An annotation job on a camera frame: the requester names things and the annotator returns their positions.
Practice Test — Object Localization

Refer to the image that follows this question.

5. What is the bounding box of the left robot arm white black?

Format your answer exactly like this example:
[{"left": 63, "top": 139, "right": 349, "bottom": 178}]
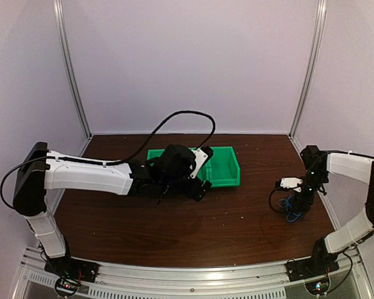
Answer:
[{"left": 12, "top": 142, "right": 213, "bottom": 277}]

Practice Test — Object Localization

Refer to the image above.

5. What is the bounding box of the circuit board with leds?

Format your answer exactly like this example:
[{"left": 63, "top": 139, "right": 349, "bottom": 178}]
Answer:
[
  {"left": 54, "top": 277, "right": 80, "bottom": 297},
  {"left": 305, "top": 278, "right": 330, "bottom": 296}
]

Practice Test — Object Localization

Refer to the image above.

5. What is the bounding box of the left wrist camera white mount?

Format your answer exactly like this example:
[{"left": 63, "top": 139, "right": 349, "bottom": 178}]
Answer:
[{"left": 189, "top": 146, "right": 213, "bottom": 179}]

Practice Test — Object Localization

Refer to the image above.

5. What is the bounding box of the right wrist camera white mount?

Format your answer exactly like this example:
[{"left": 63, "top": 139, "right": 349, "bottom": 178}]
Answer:
[{"left": 275, "top": 177, "right": 303, "bottom": 192}]

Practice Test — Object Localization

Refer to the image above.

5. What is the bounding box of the right circuit board with LEDs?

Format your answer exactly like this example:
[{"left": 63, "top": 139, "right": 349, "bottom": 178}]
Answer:
[{"left": 305, "top": 278, "right": 330, "bottom": 296}]

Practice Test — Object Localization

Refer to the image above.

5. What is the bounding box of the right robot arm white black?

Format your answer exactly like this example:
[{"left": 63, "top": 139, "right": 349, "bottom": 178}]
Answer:
[{"left": 293, "top": 145, "right": 374, "bottom": 275}]

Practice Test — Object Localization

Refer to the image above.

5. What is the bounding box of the right aluminium frame post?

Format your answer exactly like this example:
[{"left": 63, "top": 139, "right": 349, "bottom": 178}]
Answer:
[{"left": 289, "top": 0, "right": 327, "bottom": 139}]

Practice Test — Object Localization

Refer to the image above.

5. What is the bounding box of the aluminium frame post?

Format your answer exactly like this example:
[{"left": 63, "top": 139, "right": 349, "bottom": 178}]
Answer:
[
  {"left": 289, "top": 0, "right": 327, "bottom": 139},
  {"left": 53, "top": 0, "right": 92, "bottom": 139}
]

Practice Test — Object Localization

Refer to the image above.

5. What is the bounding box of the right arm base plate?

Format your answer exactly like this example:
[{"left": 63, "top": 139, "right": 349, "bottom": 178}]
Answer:
[{"left": 285, "top": 258, "right": 340, "bottom": 282}]

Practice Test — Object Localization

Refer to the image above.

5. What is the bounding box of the left aluminium frame post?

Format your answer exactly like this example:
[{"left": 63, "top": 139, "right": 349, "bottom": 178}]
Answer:
[{"left": 53, "top": 0, "right": 92, "bottom": 139}]

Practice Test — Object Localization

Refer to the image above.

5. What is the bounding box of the light blue wire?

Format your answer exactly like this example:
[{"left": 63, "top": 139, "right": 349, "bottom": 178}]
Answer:
[{"left": 279, "top": 194, "right": 303, "bottom": 224}]

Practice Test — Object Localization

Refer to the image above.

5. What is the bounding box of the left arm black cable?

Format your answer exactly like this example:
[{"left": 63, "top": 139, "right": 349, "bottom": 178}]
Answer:
[{"left": 0, "top": 110, "right": 216, "bottom": 212}]

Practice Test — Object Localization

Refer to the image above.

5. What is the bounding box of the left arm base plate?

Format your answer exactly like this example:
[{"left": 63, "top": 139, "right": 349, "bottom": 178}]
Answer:
[{"left": 44, "top": 256, "right": 99, "bottom": 283}]

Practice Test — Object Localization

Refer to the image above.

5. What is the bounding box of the green bin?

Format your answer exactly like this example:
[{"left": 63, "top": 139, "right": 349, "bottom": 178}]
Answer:
[
  {"left": 147, "top": 149, "right": 174, "bottom": 168},
  {"left": 198, "top": 146, "right": 241, "bottom": 188}
]

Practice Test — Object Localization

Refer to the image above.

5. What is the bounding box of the left circuit board with LEDs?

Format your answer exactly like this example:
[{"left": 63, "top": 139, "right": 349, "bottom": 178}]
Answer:
[{"left": 54, "top": 277, "right": 80, "bottom": 297}]

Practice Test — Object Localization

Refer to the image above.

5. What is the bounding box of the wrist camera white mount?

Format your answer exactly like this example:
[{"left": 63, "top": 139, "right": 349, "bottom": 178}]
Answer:
[
  {"left": 275, "top": 177, "right": 303, "bottom": 192},
  {"left": 189, "top": 146, "right": 213, "bottom": 179}
]

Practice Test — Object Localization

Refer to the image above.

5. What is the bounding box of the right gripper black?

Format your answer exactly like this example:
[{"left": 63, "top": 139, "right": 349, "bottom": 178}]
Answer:
[{"left": 292, "top": 170, "right": 328, "bottom": 212}]

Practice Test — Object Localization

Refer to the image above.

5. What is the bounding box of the front aluminium rail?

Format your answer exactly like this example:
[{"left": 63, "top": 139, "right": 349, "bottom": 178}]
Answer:
[{"left": 9, "top": 247, "right": 374, "bottom": 298}]

